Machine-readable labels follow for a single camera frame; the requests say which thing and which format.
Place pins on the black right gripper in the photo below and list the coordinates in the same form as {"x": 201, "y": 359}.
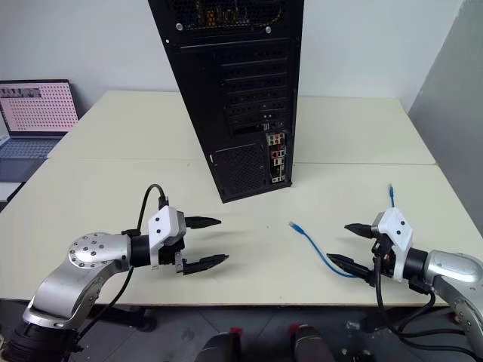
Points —
{"x": 385, "y": 256}

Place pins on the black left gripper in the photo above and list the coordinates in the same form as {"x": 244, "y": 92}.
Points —
{"x": 170, "y": 254}

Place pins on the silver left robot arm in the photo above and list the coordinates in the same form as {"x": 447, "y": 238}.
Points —
{"x": 64, "y": 279}

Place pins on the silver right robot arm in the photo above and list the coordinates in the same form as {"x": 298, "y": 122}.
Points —
{"x": 449, "y": 271}

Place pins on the black computer tower case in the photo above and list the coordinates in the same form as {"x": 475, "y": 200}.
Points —
{"x": 203, "y": 94}

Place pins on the grey partition panel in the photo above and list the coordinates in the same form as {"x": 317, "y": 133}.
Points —
{"x": 453, "y": 113}

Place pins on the dark side desk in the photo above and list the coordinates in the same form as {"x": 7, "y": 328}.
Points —
{"x": 15, "y": 171}

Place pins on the open laptop with pink screen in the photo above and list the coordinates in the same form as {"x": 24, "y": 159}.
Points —
{"x": 37, "y": 109}

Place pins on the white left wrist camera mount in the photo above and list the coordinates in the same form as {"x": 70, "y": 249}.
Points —
{"x": 162, "y": 224}

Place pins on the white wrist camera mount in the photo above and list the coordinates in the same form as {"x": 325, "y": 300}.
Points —
{"x": 396, "y": 226}
{"x": 162, "y": 224}

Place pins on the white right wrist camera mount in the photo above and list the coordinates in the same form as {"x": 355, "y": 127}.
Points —
{"x": 396, "y": 226}

